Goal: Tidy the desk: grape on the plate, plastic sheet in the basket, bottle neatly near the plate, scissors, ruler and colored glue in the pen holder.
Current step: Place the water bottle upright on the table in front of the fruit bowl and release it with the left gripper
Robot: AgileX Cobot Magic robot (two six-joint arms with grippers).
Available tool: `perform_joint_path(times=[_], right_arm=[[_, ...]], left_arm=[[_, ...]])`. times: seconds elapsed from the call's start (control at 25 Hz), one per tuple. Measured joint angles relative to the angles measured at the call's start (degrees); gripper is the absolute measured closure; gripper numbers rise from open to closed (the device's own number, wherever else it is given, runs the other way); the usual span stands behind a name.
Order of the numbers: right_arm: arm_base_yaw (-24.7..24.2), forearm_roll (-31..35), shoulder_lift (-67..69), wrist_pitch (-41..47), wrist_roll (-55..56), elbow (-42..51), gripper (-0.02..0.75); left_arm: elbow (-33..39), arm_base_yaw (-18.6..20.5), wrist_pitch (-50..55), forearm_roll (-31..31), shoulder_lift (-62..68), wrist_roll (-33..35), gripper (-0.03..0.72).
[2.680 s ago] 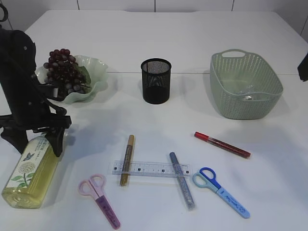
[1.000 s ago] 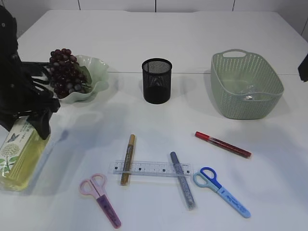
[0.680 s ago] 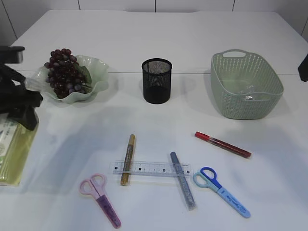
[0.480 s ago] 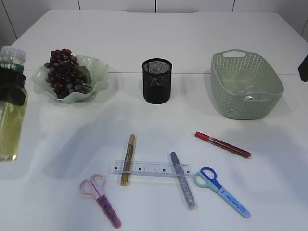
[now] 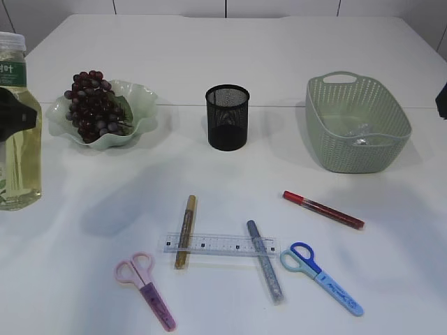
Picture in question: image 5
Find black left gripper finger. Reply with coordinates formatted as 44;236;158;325
0;88;37;142

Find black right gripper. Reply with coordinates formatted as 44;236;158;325
435;84;447;120

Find yellow tea drink bottle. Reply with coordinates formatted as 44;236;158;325
1;31;42;211

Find purple artificial grape bunch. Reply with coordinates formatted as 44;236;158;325
64;70;134;144

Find clear plastic sheet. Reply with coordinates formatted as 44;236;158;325
343;123;385;146

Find pink purple safety scissors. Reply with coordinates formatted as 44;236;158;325
114;252;177;332

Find blue safety scissors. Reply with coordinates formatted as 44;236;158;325
279;241;364;317

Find green plastic woven basket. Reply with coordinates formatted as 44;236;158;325
305;71;412;174

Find green wavy glass plate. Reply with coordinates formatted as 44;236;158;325
46;80;158;150

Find red marker pen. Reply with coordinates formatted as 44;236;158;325
283;191;365;230

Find clear plastic ruler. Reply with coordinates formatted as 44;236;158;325
159;232;281;257

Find black mesh pen holder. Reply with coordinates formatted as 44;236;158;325
205;84;250;151

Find gold glitter pen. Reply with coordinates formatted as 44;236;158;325
175;195;196;269

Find silver glitter pen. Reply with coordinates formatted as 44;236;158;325
247;220;284;304

